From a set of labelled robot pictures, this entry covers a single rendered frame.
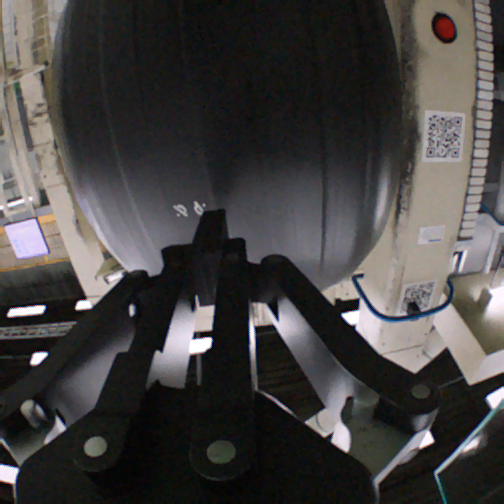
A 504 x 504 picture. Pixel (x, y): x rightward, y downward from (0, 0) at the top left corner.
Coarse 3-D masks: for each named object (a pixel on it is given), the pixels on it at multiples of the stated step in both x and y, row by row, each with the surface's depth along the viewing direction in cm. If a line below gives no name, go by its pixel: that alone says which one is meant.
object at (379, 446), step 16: (352, 400) 7; (368, 400) 6; (352, 416) 7; (368, 416) 7; (352, 432) 6; (368, 432) 6; (384, 432) 6; (400, 432) 6; (416, 432) 6; (352, 448) 6; (368, 448) 6; (384, 448) 6; (400, 448) 6; (368, 464) 6; (384, 464) 5
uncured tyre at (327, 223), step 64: (128, 0) 16; (192, 0) 16; (256, 0) 16; (320, 0) 15; (64, 64) 18; (128, 64) 17; (192, 64) 17; (256, 64) 17; (320, 64) 17; (384, 64) 18; (64, 128) 20; (128, 128) 19; (192, 128) 19; (256, 128) 19; (320, 128) 19; (384, 128) 20; (128, 192) 22; (192, 192) 22; (256, 192) 22; (320, 192) 22; (384, 192) 24; (128, 256) 27; (256, 256) 26; (320, 256) 27
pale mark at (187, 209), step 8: (168, 200) 22; (176, 200) 22; (184, 200) 22; (192, 200) 22; (200, 200) 22; (208, 200) 22; (176, 208) 22; (184, 208) 22; (192, 208) 22; (200, 208) 22; (208, 208) 22; (176, 216) 23; (184, 216) 23; (192, 216) 23; (200, 216) 23; (176, 224) 23
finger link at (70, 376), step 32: (128, 288) 13; (96, 320) 11; (128, 320) 12; (64, 352) 9; (96, 352) 10; (32, 384) 7; (64, 384) 8; (96, 384) 10; (0, 416) 6; (64, 416) 8
